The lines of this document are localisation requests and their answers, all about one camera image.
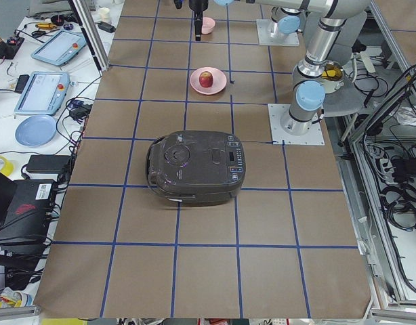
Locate blue teach pendant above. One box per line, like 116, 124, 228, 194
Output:
30, 30, 87, 66
14, 71, 70, 116

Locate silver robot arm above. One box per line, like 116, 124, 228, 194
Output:
258, 0, 370, 136
270, 7, 301, 38

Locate black power adapter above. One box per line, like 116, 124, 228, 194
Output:
25, 155, 70, 174

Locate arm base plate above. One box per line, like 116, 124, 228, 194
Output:
256, 19, 299, 47
268, 104, 325, 146

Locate blue teach pendant lower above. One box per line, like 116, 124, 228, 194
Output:
14, 71, 70, 116

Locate black computer box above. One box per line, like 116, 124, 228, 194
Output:
0, 167, 65, 268

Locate pink bowl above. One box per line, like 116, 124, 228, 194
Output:
201, 17, 215, 35

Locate red apple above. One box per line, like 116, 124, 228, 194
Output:
199, 70, 213, 88

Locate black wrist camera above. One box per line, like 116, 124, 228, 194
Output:
173, 0, 183, 9

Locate yellow tape roll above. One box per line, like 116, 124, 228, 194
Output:
0, 155, 14, 177

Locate blue teach pendant upper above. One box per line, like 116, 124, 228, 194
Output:
30, 30, 87, 66

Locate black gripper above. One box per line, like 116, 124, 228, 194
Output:
189, 0, 208, 41

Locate pink plate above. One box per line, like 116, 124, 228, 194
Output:
190, 67, 227, 95

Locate dark grey rice cooker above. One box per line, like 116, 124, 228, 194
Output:
145, 130, 246, 205

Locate blue plate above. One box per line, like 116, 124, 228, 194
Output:
15, 114, 57, 147

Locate grey office chair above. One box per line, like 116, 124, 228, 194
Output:
323, 11, 367, 117

